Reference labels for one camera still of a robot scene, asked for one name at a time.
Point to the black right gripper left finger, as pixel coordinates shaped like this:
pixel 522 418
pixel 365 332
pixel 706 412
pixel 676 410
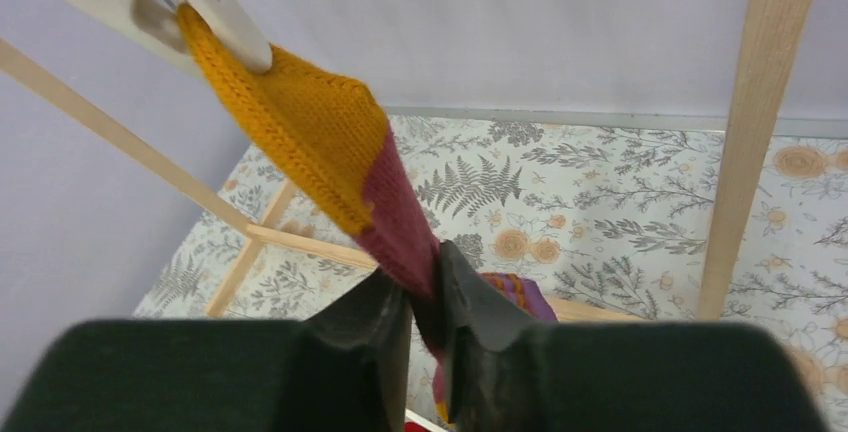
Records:
pixel 265 376

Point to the white plastic basket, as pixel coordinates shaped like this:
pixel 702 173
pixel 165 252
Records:
pixel 414 422

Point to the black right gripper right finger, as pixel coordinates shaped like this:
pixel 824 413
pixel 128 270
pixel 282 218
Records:
pixel 629 376

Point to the maroon purple striped sock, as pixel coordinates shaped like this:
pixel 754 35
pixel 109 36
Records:
pixel 330 137

